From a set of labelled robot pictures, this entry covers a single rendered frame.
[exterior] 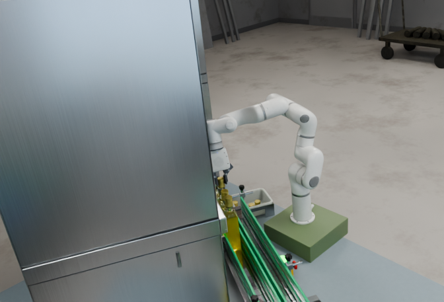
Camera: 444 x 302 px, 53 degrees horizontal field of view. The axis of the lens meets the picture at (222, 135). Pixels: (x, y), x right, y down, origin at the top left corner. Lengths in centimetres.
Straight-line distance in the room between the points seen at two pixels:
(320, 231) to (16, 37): 164
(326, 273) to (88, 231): 120
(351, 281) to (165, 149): 119
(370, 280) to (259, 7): 993
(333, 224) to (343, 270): 25
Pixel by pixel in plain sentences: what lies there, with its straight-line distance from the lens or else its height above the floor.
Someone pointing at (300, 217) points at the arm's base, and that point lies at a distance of 231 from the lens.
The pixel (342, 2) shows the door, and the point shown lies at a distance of 1078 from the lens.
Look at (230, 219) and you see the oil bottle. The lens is 200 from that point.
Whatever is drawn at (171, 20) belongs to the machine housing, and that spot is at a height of 203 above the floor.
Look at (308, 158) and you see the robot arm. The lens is 209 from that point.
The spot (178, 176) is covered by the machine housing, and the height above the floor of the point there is 158.
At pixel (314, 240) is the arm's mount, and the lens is 222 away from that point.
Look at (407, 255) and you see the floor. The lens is 353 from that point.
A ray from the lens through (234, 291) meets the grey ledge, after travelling 193.
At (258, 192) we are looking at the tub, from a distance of 263.
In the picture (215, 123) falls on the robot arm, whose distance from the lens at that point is 196.
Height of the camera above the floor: 221
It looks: 24 degrees down
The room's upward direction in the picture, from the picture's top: 7 degrees counter-clockwise
